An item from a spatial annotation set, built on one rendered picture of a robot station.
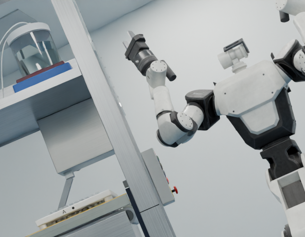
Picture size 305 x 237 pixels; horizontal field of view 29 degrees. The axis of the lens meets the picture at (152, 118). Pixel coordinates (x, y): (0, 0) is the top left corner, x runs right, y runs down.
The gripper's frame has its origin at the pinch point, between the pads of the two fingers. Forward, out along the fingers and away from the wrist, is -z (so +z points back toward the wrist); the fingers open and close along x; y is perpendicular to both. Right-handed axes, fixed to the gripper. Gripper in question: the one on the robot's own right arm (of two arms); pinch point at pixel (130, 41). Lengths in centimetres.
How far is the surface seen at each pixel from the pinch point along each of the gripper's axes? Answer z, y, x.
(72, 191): -138, -151, -286
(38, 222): 69, 67, -18
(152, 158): 27, -19, -45
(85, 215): 75, 57, -9
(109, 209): 77, 51, -4
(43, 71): 27, 55, 6
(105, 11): -229, -173, -136
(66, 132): 39, 46, -10
